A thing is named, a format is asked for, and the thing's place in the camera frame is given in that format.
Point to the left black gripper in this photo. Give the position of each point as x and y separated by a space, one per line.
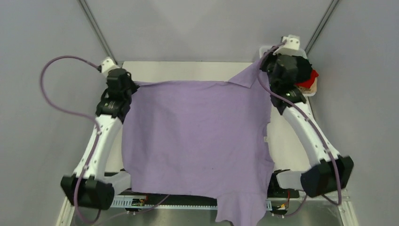
133 87

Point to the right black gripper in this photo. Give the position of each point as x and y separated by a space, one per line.
268 57

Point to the purple t shirt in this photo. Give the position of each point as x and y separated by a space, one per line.
202 138

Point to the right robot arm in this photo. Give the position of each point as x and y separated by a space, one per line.
329 170

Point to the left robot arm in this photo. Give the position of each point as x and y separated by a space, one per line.
88 186

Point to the black t shirt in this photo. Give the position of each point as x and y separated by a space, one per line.
304 68

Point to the red t shirt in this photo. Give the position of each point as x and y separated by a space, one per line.
308 83

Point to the beige t shirt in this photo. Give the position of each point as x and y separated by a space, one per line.
311 91

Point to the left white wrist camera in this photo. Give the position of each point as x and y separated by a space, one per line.
107 65

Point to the white slotted cable duct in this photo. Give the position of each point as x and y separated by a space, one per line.
174 202

